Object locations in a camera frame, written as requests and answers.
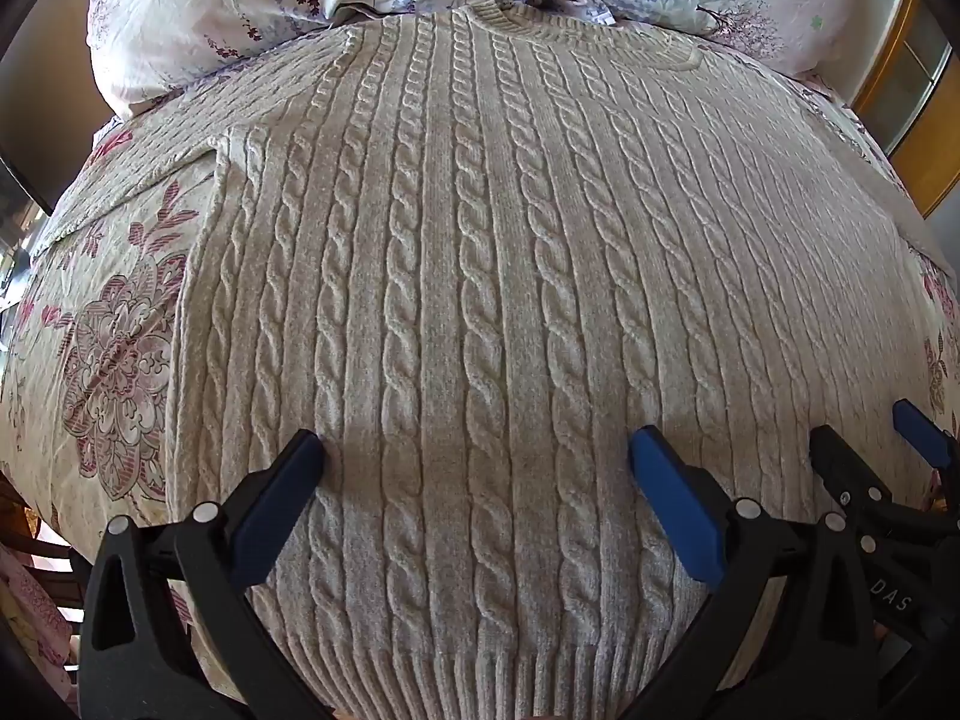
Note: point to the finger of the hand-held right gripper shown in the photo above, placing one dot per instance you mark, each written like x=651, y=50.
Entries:
x=919, y=424
x=840, y=457

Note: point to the floral quilted bedspread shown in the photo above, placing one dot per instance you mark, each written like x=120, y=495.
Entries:
x=105, y=360

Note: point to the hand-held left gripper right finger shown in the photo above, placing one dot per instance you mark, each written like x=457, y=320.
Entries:
x=675, y=510

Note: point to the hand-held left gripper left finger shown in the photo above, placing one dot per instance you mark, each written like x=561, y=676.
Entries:
x=277, y=517

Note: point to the pink floral cloth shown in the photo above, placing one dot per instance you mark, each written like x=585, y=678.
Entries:
x=34, y=607

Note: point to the dark grey panel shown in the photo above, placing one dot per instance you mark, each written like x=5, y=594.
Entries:
x=45, y=127

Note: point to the wooden door with glass panes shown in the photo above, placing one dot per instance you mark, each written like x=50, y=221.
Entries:
x=941, y=165

